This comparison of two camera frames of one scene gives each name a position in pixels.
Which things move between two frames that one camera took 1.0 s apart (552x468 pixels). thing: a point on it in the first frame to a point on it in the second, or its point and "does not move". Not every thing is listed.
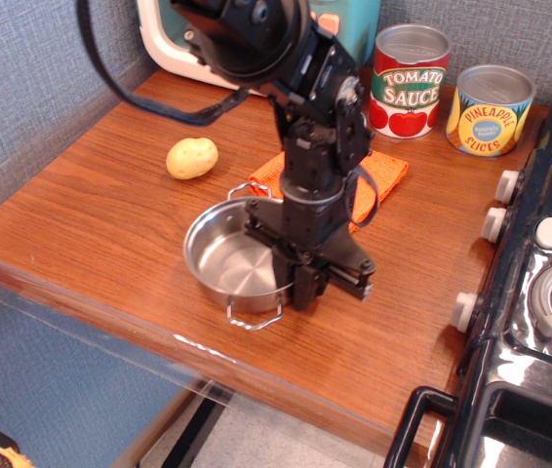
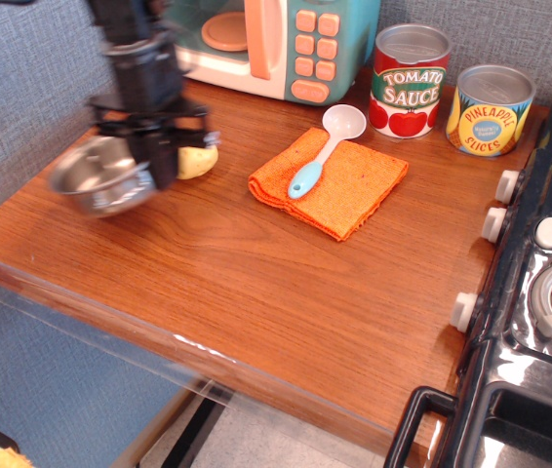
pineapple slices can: x=490 y=110 does not move
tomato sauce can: x=409 y=75 does not move
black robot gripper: x=318 y=239 to x=150 y=106
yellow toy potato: x=192 y=157 does not move
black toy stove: x=522 y=391 does not move
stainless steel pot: x=234 y=263 to x=101 y=176
